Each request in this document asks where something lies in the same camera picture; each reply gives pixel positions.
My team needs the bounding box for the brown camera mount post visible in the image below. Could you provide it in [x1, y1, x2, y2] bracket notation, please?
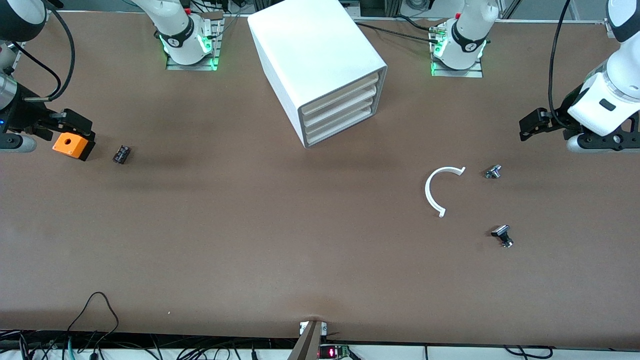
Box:
[287, 320, 324, 360]

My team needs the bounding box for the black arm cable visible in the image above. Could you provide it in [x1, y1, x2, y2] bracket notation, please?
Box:
[10, 6, 76, 102]
[548, 0, 574, 127]

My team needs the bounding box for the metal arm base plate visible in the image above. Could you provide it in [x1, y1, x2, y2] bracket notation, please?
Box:
[166, 11, 224, 71]
[431, 22, 484, 78]

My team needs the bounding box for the black looped cable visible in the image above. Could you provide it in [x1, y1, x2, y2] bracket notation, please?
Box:
[66, 292, 120, 347]

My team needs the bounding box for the black cable on table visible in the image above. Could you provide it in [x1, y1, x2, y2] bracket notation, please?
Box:
[354, 22, 442, 42]

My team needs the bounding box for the white C-shaped plastic ring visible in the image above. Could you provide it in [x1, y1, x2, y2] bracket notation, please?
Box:
[424, 166, 467, 219]

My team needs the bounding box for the orange box with hole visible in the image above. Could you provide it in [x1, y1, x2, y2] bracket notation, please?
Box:
[52, 129, 96, 162]

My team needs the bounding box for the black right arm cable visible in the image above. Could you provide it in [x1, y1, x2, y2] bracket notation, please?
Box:
[10, 6, 76, 102]

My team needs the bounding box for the black and silver switch part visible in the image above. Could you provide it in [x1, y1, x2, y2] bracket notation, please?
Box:
[490, 224, 515, 249]

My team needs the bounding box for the device with red display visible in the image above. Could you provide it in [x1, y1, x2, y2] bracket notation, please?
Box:
[319, 344, 352, 360]

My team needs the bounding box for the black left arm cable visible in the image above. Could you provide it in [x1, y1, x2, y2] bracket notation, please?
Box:
[548, 0, 574, 127]

